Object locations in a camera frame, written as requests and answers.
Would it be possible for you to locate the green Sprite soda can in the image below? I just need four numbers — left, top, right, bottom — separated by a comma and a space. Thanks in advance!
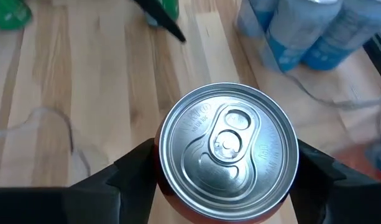
145, 0, 181, 28
0, 0, 33, 31

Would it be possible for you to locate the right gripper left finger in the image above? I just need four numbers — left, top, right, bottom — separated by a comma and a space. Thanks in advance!
0, 138, 158, 224

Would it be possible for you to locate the black aluminium table frame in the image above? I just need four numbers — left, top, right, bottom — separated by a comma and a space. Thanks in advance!
362, 30, 381, 88

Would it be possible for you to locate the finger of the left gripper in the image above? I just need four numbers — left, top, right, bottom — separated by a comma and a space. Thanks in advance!
132, 0, 187, 44

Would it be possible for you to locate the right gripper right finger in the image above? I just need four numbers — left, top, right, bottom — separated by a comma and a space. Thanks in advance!
289, 139, 381, 224

